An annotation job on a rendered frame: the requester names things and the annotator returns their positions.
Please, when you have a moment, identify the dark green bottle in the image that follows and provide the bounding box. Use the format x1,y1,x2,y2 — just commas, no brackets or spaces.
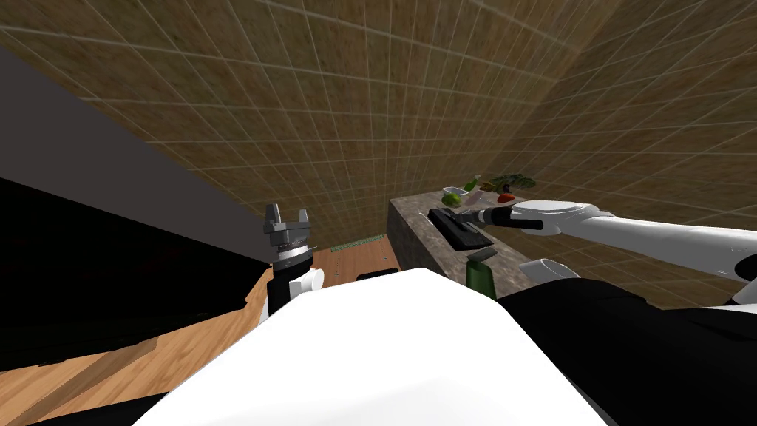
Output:
465,247,499,301

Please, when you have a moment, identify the black flat slab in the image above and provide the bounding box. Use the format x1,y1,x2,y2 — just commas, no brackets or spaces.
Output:
427,207,495,252

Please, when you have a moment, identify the leafy green plant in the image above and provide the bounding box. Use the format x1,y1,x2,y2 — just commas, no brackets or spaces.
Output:
486,172,537,194

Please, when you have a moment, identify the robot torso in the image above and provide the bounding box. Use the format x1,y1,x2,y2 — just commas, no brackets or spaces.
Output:
132,266,610,426

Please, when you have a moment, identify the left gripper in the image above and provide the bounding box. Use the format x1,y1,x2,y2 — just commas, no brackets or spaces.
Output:
262,203,314,253

